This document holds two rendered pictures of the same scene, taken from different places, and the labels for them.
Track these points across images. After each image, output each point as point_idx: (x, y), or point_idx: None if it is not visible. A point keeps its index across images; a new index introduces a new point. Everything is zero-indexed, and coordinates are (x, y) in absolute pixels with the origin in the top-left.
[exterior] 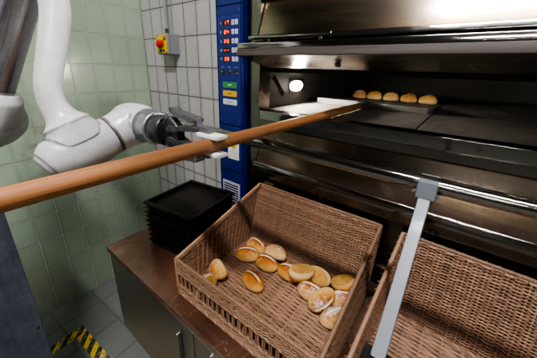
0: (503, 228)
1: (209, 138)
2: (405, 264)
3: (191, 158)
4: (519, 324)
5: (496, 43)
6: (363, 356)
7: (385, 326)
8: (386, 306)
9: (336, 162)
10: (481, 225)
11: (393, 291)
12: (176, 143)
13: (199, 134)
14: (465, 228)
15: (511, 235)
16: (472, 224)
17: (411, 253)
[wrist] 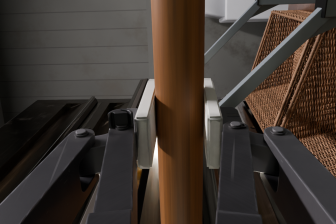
0: (264, 204)
1: (152, 88)
2: (257, 66)
3: (285, 146)
4: (335, 171)
5: (93, 195)
6: (324, 2)
7: (299, 27)
8: (289, 38)
9: (204, 159)
10: (272, 213)
11: (277, 49)
12: (238, 221)
13: (142, 107)
14: (280, 214)
15: (267, 198)
16: (275, 218)
17: (249, 74)
